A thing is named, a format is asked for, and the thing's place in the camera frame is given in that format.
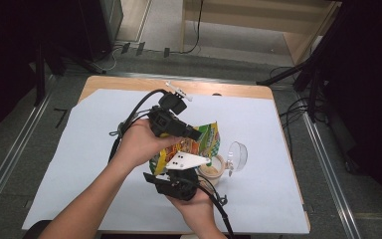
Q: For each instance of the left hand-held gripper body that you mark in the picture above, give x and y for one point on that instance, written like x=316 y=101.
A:
x=165 y=121

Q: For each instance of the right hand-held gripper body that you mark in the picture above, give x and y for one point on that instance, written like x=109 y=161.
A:
x=179 y=189

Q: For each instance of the yellow green spouted pouch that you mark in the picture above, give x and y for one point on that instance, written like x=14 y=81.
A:
x=205 y=139

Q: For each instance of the clear plastic jar with lid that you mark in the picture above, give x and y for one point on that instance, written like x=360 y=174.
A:
x=212 y=171

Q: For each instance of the person's right hand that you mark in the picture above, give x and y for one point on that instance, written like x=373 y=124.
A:
x=195 y=209

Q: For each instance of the person's left hand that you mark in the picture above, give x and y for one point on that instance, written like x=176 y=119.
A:
x=139 y=142

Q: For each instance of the dark table grommet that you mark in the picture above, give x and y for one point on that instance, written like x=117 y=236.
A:
x=217 y=94

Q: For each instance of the small white box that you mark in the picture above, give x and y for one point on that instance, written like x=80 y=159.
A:
x=187 y=237

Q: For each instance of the wooden table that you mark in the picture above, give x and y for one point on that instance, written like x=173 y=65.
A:
x=129 y=83

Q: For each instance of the small black floor block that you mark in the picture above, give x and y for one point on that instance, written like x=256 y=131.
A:
x=166 y=52
x=140 y=48
x=125 y=48

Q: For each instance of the white paper sheet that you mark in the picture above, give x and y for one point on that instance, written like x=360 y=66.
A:
x=79 y=132

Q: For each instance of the dark cabinet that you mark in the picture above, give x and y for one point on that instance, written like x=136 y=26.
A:
x=96 y=30

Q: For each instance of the black stool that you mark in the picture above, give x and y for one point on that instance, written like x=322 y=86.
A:
x=35 y=230

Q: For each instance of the light wooden shelf unit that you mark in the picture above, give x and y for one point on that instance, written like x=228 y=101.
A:
x=255 y=16

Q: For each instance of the black metal stand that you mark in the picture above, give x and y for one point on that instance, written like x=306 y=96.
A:
x=313 y=73
x=40 y=76

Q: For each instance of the dark curtain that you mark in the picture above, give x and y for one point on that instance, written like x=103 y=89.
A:
x=6 y=49
x=378 y=83

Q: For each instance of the metal floor rail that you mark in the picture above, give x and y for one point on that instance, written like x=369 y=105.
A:
x=331 y=179
x=212 y=79
x=13 y=159

